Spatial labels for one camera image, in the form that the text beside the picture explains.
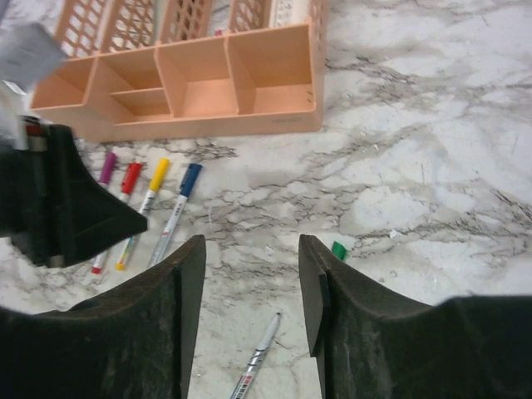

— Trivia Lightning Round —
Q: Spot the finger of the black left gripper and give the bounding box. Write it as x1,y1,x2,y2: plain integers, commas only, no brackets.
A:
62,126,148,262

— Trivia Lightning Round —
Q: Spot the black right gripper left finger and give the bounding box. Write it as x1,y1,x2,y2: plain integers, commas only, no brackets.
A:
1,235,206,398

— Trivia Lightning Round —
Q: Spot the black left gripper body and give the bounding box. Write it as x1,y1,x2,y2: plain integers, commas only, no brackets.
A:
1,120,79,266

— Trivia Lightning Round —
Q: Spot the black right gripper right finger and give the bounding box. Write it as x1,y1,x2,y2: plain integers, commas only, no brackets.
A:
298,235,531,398

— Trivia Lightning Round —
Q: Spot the white purple marker pen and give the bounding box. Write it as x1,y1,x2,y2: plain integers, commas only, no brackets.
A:
99,151,116,188

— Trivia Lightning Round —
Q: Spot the white red marker pen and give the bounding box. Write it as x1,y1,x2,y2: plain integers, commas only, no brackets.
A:
91,162,146,273

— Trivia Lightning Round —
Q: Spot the white yellow marker pen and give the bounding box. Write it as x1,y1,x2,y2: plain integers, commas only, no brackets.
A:
115,158,170,271

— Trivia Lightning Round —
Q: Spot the green pen cap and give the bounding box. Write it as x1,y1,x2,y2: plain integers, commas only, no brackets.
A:
331,241,347,261

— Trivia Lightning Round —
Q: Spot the white blue marker pen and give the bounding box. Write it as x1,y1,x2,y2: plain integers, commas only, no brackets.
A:
147,163,203,268

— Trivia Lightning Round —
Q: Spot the white green marker pen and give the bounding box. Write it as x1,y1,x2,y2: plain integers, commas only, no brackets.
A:
229,312,282,399

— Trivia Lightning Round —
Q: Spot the peach plastic desk organizer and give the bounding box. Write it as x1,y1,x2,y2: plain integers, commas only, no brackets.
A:
31,1,329,142

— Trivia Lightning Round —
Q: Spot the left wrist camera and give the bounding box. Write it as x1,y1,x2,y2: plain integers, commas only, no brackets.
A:
1,22,66,150

